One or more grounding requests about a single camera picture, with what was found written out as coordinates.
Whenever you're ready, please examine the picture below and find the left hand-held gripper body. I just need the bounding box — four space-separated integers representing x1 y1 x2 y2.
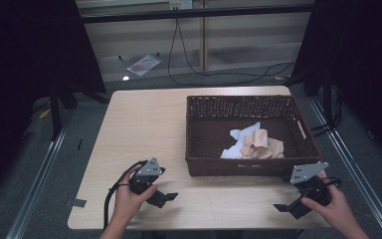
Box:
128 156 167 197

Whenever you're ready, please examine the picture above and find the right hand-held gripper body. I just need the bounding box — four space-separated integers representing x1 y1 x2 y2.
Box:
289 161 333 207

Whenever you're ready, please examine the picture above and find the person's left hand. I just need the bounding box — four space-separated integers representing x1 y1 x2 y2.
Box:
111 164 159 227

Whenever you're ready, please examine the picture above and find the person's right hand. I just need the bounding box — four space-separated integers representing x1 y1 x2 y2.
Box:
299 171 356 231

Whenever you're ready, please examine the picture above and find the light wooden table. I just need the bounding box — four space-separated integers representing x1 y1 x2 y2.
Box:
67 85 332 231

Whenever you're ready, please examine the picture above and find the beige sock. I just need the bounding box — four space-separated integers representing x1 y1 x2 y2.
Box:
239 128 286 160

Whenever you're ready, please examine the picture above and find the dark brown woven basket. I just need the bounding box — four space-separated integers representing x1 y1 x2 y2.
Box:
184 94 322 178

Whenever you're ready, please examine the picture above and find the grey tape piece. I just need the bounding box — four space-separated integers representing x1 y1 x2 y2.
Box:
65 197 88 209

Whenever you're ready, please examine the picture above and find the white sock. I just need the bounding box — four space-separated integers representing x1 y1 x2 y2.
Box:
219 120 263 160

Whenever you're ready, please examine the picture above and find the clear plastic bag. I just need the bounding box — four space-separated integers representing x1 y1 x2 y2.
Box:
126 53 163 78

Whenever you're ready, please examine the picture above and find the black metal stand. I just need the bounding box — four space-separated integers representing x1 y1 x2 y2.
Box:
48 78 79 141

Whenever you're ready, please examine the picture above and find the black curtain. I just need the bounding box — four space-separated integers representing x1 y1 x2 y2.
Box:
0 0 107 210
291 0 382 168

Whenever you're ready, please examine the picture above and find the white power outlet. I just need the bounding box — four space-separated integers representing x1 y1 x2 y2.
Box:
168 0 194 11

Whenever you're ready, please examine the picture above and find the metal floor rail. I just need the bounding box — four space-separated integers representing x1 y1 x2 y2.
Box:
5 122 69 239
307 97 382 239

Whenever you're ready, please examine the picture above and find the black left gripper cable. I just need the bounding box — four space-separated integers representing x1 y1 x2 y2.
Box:
102 159 149 231

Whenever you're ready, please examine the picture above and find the black floor cable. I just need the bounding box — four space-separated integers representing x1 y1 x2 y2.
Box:
166 18 296 87

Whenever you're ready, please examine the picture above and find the black horizontal rail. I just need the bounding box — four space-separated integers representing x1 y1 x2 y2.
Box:
80 3 315 24

